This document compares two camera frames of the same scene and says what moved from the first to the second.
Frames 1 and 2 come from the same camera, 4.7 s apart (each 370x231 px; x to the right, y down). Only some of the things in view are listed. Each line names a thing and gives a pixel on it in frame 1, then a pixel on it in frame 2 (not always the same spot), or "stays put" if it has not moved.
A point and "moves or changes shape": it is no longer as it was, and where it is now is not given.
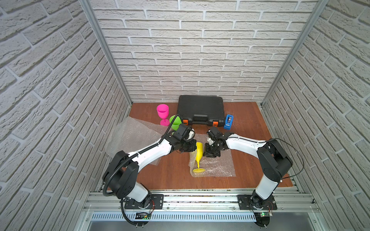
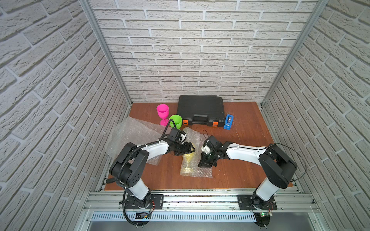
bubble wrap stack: (136, 134) stays put
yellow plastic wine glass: (199, 154) to (189, 158)
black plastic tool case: (201, 110) stays put
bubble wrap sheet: (220, 166) moves or changes shape
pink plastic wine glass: (163, 110) stays put
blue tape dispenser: (229, 121) stays put
